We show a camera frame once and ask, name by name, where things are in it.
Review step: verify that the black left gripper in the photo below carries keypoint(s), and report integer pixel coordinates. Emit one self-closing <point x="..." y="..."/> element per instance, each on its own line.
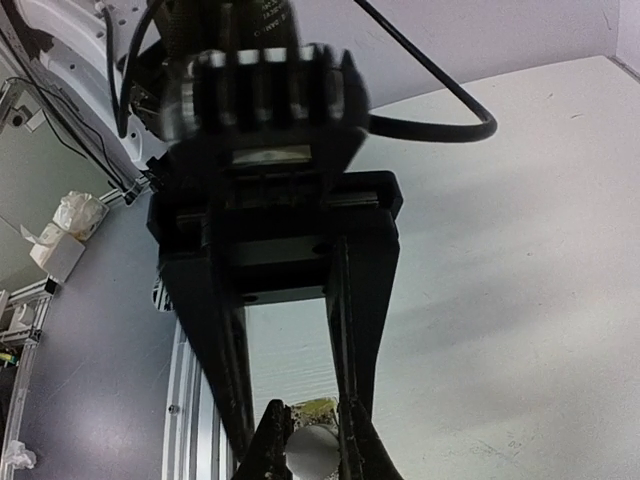
<point x="212" y="258"/>

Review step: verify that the aluminium frame profile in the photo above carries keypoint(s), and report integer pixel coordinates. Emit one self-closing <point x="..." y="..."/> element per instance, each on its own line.
<point x="23" y="313"/>

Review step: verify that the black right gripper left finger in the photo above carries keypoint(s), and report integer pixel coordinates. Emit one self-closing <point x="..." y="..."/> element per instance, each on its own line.
<point x="266" y="457"/>

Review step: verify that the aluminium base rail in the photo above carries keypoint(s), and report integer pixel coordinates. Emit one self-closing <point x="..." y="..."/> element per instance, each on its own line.
<point x="195" y="444"/>

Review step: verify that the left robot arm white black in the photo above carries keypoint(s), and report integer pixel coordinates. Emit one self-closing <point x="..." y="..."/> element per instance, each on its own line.
<point x="103" y="68"/>

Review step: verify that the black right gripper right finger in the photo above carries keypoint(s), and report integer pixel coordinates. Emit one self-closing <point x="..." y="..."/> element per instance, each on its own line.
<point x="363" y="455"/>

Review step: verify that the white tissue box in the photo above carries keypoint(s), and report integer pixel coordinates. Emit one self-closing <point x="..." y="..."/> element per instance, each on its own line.
<point x="54" y="251"/>

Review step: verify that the small nail polish bottle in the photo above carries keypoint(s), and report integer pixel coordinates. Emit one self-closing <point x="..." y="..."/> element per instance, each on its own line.
<point x="321" y="411"/>

